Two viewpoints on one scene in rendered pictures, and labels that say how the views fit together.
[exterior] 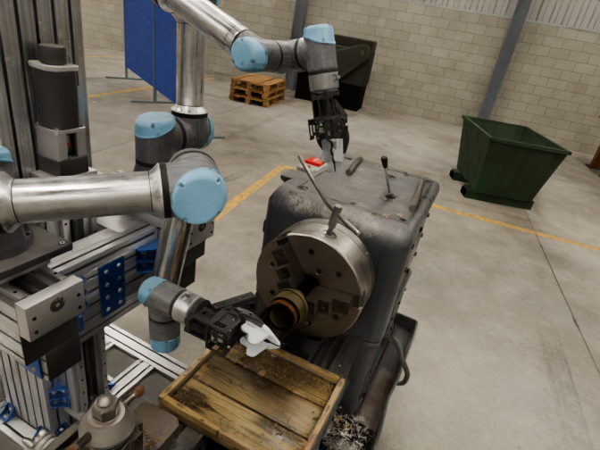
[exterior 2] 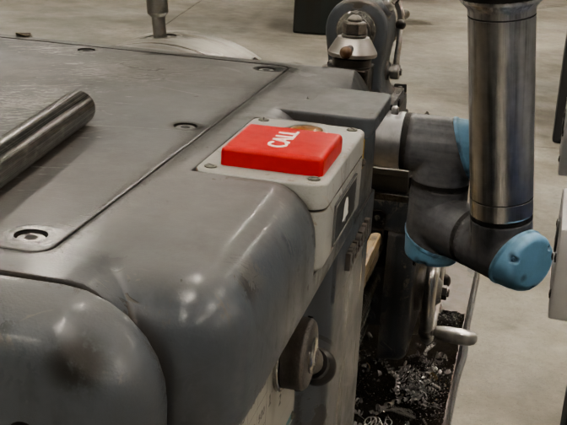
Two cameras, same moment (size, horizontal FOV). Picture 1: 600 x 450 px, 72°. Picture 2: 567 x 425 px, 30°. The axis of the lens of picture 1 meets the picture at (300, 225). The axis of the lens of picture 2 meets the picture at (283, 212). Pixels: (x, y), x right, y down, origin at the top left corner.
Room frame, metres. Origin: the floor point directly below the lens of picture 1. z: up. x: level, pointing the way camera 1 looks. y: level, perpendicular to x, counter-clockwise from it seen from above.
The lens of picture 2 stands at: (2.07, -0.10, 1.43)
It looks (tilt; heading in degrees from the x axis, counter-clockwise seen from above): 19 degrees down; 172
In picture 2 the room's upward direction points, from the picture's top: 3 degrees clockwise
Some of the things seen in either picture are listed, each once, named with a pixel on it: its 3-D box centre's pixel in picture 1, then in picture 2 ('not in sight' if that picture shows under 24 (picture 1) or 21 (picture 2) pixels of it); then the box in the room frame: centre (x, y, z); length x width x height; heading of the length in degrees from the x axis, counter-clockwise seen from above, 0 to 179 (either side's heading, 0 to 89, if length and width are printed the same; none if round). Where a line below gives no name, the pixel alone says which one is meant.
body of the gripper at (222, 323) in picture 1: (216, 324); not in sight; (0.72, 0.15, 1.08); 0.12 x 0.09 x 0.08; 69
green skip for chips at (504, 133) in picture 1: (498, 162); not in sight; (5.50, -2.47, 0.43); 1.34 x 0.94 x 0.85; 178
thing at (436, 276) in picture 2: not in sight; (423, 274); (0.43, 0.39, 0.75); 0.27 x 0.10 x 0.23; 159
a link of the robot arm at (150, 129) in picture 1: (156, 136); not in sight; (1.23, 0.48, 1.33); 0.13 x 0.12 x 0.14; 150
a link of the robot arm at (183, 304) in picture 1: (190, 308); (386, 136); (0.76, 0.22, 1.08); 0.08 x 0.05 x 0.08; 159
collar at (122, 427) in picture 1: (106, 420); (353, 45); (0.41, 0.24, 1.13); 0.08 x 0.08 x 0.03
